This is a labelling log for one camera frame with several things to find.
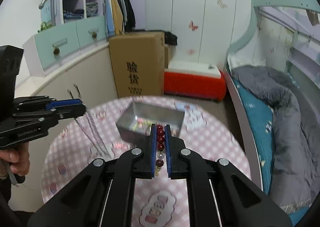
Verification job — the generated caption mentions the folded blue jeans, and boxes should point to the folded blue jeans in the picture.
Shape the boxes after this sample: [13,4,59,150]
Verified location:
[63,9,85,20]

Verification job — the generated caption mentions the green plant decoration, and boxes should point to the green plant decoration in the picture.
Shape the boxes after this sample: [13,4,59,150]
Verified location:
[37,21,53,33]

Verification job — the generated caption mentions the folded grey clothes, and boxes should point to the folded grey clothes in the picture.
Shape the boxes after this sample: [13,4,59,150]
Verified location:
[86,1,99,17]

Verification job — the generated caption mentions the red storage box white lid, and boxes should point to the red storage box white lid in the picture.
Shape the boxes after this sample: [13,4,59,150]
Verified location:
[164,61,227,102]

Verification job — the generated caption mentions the grey metal box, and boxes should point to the grey metal box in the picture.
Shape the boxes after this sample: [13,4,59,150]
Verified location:
[116,102,185,144]

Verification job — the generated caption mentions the white wardrobe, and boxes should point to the white wardrobe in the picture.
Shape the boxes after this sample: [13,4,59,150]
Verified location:
[144,0,265,67]

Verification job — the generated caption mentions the pink checkered tablecloth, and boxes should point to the pink checkered tablecloth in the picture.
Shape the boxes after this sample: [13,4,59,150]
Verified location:
[41,94,252,227]

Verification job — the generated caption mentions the brown hanging cloth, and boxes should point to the brown hanging cloth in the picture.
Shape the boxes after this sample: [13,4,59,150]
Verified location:
[306,9,319,26]

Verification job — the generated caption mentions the teal drawer unit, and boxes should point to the teal drawer unit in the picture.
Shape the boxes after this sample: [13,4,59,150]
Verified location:
[22,14,109,77]

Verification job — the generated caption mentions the grey duvet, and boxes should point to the grey duvet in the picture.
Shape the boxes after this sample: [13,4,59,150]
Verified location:
[231,65,320,215]

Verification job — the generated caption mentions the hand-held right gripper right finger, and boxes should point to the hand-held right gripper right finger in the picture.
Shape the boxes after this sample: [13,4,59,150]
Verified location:
[164,124,293,227]

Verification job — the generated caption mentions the teal bed sheet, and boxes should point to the teal bed sheet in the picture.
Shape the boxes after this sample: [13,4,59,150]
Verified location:
[236,72,310,226]

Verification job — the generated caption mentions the purple shelf unit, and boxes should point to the purple shelf unit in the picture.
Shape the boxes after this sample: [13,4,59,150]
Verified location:
[54,0,145,35]

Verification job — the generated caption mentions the black hanging coat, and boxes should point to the black hanging coat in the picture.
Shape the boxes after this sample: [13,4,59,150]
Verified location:
[122,0,136,32]

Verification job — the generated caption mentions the dark red bead bracelet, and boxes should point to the dark red bead bracelet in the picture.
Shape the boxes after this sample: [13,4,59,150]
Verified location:
[155,123,167,176]

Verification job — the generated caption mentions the white low cabinet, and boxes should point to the white low cabinet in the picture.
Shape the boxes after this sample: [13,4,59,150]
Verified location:
[15,39,119,212]

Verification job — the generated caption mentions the light blue hanging shirt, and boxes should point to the light blue hanging shirt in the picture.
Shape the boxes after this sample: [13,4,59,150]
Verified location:
[102,0,115,37]

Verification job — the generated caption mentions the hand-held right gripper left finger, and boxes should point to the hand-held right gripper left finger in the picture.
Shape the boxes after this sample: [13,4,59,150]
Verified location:
[27,123,158,227]

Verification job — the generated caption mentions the person's left hand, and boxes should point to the person's left hand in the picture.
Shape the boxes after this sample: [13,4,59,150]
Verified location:
[0,141,30,176]

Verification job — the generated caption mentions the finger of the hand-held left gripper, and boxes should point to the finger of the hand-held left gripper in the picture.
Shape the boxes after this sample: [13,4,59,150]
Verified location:
[12,104,87,128]
[12,96,83,112]

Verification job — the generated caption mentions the silver chain necklace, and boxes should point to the silver chain necklace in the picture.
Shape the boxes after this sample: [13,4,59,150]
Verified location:
[75,104,112,159]

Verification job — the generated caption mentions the black bag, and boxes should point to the black bag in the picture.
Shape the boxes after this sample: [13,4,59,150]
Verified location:
[164,31,178,45]

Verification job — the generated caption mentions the large cardboard box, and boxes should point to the large cardboard box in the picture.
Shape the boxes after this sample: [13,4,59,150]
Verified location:
[109,31,165,97]

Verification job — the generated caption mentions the yellow hanging shirt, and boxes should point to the yellow hanging shirt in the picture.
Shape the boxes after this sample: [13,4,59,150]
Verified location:
[110,0,124,35]

